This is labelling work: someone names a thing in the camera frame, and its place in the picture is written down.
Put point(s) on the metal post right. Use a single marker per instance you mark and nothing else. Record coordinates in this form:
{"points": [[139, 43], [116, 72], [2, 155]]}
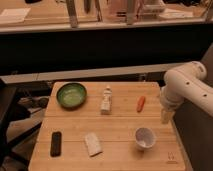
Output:
{"points": [[130, 11]]}

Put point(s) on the white sponge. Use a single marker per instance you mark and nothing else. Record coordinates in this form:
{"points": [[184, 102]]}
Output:
{"points": [[93, 144]]}

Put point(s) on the metal post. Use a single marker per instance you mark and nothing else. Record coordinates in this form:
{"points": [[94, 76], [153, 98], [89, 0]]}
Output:
{"points": [[130, 11], [72, 13]]}

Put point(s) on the white cup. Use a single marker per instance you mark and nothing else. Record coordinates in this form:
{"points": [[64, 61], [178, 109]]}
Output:
{"points": [[145, 138]]}

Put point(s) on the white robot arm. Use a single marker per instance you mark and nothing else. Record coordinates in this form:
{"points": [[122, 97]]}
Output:
{"points": [[185, 82]]}

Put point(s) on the white tube bottle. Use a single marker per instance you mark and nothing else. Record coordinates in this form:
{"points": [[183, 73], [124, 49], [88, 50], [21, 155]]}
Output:
{"points": [[106, 101]]}

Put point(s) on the green ceramic bowl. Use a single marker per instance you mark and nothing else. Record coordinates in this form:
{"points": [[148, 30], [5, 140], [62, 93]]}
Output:
{"points": [[71, 95]]}

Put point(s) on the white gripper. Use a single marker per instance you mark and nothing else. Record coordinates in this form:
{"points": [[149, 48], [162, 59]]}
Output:
{"points": [[166, 115]]}

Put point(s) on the metal post left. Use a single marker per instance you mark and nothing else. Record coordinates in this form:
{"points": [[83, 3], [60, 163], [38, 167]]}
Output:
{"points": [[72, 13]]}

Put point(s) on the black remote control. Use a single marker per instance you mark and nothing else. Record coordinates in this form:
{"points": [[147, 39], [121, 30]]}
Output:
{"points": [[56, 141]]}

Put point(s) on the white paper sheet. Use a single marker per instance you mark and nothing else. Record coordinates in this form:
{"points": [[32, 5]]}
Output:
{"points": [[8, 16]]}

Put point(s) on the orange carrot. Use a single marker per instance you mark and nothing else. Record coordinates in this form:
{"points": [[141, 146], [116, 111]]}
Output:
{"points": [[141, 103]]}

